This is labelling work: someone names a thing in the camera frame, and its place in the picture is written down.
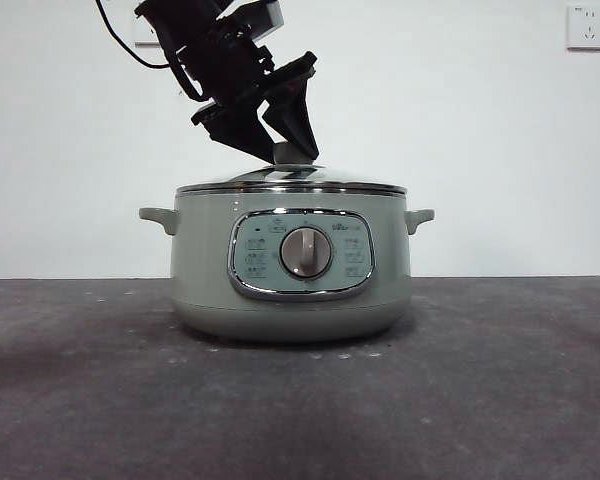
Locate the glass lid with green knob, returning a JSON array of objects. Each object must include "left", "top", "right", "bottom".
[{"left": 175, "top": 141, "right": 409, "bottom": 196}]

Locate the pale green electric pot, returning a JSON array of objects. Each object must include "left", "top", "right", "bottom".
[{"left": 138, "top": 191, "right": 436, "bottom": 344}]

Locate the thick black cable loop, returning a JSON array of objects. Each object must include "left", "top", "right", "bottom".
[{"left": 171, "top": 47, "right": 207, "bottom": 103}]

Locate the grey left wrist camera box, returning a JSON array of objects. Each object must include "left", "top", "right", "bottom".
[{"left": 218, "top": 0, "right": 286, "bottom": 41}]

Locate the white wall socket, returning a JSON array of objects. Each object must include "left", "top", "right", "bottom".
[
  {"left": 566, "top": 4, "right": 600, "bottom": 52},
  {"left": 132, "top": 17, "right": 175, "bottom": 49}
]

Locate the thin black cable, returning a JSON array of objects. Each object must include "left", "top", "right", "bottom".
[{"left": 94, "top": 0, "right": 174, "bottom": 70}]

